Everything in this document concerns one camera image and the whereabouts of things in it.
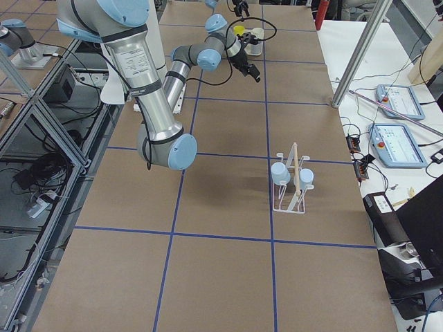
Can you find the black computer monitor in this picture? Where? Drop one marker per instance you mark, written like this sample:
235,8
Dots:
421,219

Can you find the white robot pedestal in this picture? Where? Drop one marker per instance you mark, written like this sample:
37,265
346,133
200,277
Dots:
113,90

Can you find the far teach pendant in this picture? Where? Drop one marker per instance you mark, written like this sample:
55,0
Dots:
401,99

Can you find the teach pendant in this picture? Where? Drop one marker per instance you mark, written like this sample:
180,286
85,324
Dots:
401,99
395,146

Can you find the near teach pendant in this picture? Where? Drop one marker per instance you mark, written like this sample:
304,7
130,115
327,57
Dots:
395,146

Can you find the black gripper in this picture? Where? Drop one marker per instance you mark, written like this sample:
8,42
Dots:
239,61
241,7

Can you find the wooden rack handle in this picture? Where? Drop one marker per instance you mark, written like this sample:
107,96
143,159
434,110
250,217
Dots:
296,178

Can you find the yellow plastic cup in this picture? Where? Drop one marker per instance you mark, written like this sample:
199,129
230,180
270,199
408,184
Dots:
239,30

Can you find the light blue cup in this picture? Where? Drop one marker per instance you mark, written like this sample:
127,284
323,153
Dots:
280,174
306,178

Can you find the cream white cup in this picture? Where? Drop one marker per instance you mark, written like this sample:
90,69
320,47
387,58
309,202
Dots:
258,33

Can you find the white wire cup rack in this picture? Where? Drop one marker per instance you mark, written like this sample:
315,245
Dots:
284,197

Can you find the red fire extinguisher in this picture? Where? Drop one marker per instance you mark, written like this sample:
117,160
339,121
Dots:
321,13

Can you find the long metal grabber stick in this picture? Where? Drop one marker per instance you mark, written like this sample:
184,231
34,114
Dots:
399,115

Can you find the aluminium frame post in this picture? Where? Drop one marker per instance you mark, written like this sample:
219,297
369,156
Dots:
370,30

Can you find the cream plastic tray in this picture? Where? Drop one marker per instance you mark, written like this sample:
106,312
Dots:
254,50

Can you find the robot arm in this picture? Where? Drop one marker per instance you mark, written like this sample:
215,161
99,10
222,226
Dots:
213,4
121,26

